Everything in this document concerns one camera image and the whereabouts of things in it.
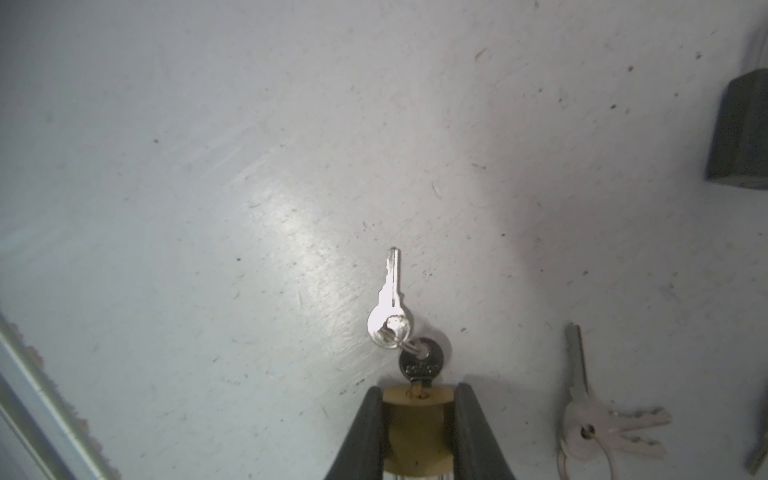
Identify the black padlock with keys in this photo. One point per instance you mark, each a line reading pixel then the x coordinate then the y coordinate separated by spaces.
pixel 738 151

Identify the silver key pair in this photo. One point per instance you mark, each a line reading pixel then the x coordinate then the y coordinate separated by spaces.
pixel 759 455

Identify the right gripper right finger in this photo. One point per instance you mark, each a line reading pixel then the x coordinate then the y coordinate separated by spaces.
pixel 476 452

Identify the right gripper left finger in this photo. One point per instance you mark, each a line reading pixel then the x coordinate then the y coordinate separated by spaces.
pixel 360 456

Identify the small brass padlock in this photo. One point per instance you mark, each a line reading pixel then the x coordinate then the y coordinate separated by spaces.
pixel 417 412

